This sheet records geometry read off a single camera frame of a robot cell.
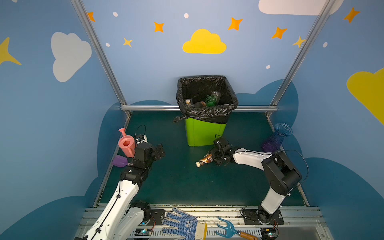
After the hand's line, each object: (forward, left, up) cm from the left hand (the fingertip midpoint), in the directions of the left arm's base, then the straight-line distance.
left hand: (157, 147), depth 79 cm
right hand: (+6, -30, -15) cm, 34 cm away
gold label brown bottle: (+1, -28, -14) cm, 32 cm away
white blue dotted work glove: (-34, -18, -19) cm, 43 cm away
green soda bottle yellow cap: (+32, -31, +6) cm, 45 cm away
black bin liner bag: (+37, -21, +12) cm, 45 cm away
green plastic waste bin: (+13, -24, -4) cm, 28 cm away
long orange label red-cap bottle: (+30, -24, +5) cm, 38 cm away
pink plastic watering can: (+7, +21, -9) cm, 24 cm away
